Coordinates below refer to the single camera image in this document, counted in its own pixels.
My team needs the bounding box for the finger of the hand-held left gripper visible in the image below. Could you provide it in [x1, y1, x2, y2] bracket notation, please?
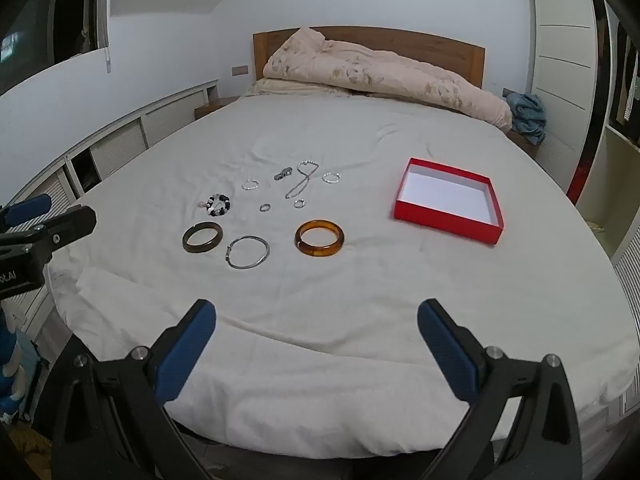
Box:
[0, 194, 52, 231]
[0, 205, 97, 263]

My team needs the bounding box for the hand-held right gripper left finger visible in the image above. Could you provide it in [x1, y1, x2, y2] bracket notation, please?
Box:
[50, 299, 217, 480]

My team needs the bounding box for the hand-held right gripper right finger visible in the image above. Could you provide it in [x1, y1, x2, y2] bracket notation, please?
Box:
[417, 298, 583, 480]

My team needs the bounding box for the thin silver bangle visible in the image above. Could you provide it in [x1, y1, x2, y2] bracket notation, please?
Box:
[226, 235, 271, 270]

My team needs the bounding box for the dark brown bangle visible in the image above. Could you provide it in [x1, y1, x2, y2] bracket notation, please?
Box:
[182, 221, 224, 254]

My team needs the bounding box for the red cardboard box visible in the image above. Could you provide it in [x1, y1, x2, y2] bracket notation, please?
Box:
[393, 158, 505, 246]

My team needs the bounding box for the black and white beaded bracelet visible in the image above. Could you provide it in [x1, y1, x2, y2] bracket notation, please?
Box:
[200, 193, 232, 217]

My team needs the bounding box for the amber bangle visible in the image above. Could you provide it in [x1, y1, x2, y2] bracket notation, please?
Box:
[294, 219, 346, 259]

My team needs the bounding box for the silver chain necklace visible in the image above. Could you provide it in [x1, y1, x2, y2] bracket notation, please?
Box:
[285, 160, 320, 200]

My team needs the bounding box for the low white cabinet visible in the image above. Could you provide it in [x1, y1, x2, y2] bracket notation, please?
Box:
[0, 79, 221, 341]

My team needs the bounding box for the bed with white sheet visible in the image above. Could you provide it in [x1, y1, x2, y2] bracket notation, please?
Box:
[45, 92, 640, 461]

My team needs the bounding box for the dark window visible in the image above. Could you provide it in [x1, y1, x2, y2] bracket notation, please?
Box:
[0, 0, 101, 96]

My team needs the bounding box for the white louvered panel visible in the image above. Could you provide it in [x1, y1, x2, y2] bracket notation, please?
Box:
[612, 245, 640, 341]

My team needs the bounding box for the red object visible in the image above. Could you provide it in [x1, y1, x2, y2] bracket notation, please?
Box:
[567, 155, 593, 206]

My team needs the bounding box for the beige pillow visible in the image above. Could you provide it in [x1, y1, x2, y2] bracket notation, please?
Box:
[243, 77, 351, 98]

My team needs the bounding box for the white open shelf unit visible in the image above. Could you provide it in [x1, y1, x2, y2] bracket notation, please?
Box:
[575, 0, 640, 281]

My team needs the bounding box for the blue cloth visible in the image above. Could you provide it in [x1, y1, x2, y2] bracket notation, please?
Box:
[505, 91, 547, 145]

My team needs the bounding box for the beige floral quilt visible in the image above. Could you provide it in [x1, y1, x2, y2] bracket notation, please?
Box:
[262, 27, 513, 131]

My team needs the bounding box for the wooden headboard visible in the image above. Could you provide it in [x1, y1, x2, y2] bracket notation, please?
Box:
[252, 26, 486, 92]

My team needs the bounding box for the white wardrobe door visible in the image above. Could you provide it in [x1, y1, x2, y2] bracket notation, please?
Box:
[527, 0, 601, 196]

